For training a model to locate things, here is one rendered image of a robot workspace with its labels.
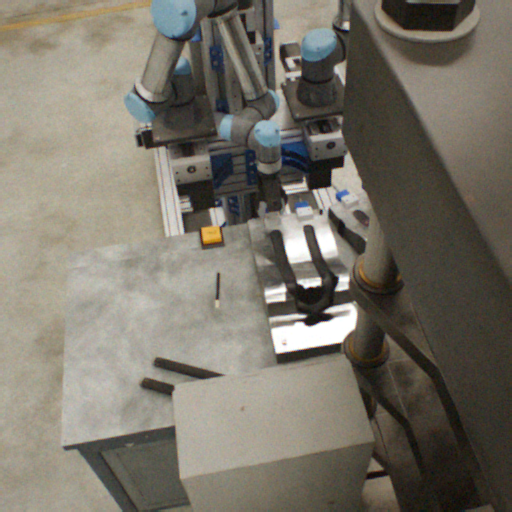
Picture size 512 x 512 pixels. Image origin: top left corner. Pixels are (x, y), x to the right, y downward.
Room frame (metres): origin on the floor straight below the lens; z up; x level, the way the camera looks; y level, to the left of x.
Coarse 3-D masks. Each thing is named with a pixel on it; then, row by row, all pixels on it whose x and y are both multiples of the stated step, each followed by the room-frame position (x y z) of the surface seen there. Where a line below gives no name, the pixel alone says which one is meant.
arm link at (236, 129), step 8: (248, 112) 1.48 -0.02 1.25; (256, 112) 1.48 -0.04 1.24; (224, 120) 1.45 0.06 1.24; (232, 120) 1.44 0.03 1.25; (240, 120) 1.44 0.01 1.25; (248, 120) 1.44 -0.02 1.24; (256, 120) 1.46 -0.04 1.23; (224, 128) 1.43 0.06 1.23; (232, 128) 1.42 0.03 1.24; (240, 128) 1.41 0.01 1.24; (248, 128) 1.40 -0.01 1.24; (224, 136) 1.43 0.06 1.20; (232, 136) 1.41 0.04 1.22; (240, 136) 1.39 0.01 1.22; (248, 136) 1.38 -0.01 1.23; (240, 144) 1.40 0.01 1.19
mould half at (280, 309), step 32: (256, 224) 1.35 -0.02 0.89; (288, 224) 1.33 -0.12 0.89; (320, 224) 1.32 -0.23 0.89; (256, 256) 1.21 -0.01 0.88; (288, 256) 1.20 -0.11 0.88; (288, 320) 0.98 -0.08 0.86; (320, 320) 0.97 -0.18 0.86; (352, 320) 0.96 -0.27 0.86; (288, 352) 0.87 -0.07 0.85; (320, 352) 0.88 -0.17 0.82
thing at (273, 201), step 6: (264, 180) 1.35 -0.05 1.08; (270, 180) 1.35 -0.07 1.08; (276, 180) 1.35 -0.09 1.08; (264, 186) 1.33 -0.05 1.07; (270, 186) 1.33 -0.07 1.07; (276, 186) 1.33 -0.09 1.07; (264, 192) 1.32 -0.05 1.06; (270, 192) 1.32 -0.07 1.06; (276, 192) 1.32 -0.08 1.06; (270, 198) 1.30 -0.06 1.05; (276, 198) 1.30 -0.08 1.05; (270, 204) 1.28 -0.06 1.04; (276, 204) 1.28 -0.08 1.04; (282, 204) 1.28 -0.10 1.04; (270, 210) 1.27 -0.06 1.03; (276, 210) 1.27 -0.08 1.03
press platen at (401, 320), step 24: (360, 264) 0.63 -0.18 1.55; (360, 288) 0.59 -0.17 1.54; (384, 288) 0.58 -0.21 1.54; (384, 312) 0.54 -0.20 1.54; (408, 312) 0.53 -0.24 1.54; (408, 336) 0.49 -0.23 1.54; (432, 360) 0.44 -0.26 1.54; (456, 408) 0.36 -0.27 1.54; (456, 432) 0.34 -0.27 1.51; (480, 480) 0.26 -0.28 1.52
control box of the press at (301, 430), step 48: (192, 384) 0.47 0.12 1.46; (240, 384) 0.46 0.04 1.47; (288, 384) 0.46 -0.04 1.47; (336, 384) 0.45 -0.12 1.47; (192, 432) 0.39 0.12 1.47; (240, 432) 0.38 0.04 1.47; (288, 432) 0.38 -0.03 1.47; (336, 432) 0.37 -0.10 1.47; (192, 480) 0.32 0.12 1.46; (240, 480) 0.33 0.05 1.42; (288, 480) 0.34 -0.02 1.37; (336, 480) 0.34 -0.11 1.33
